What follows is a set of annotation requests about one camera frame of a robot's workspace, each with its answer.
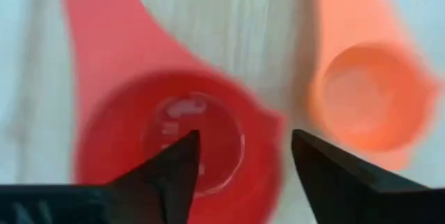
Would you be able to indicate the red measuring cup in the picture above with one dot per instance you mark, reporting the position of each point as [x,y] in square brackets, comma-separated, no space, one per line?
[121,78]

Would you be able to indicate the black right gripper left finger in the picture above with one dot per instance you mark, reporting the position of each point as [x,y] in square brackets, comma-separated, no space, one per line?
[167,182]

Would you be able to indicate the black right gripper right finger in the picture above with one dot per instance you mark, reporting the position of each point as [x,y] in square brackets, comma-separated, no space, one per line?
[340,189]

